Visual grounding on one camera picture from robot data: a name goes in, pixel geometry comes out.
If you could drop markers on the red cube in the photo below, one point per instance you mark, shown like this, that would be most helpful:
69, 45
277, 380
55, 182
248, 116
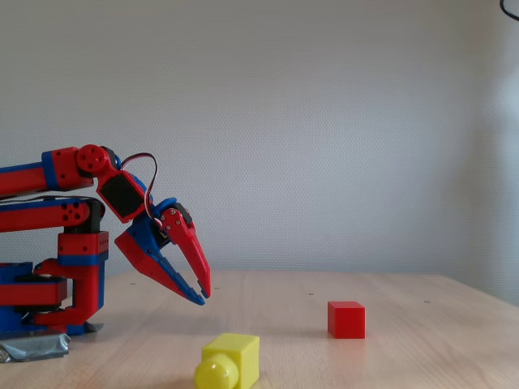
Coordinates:
346, 320

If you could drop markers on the grey duct tape piece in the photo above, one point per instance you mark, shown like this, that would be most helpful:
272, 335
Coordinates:
32, 346
95, 327

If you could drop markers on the yellow block with round knob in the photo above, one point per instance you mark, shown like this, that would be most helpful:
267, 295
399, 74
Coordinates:
239, 358

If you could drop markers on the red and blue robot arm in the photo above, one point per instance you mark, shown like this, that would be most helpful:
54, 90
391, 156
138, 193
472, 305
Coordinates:
24, 174

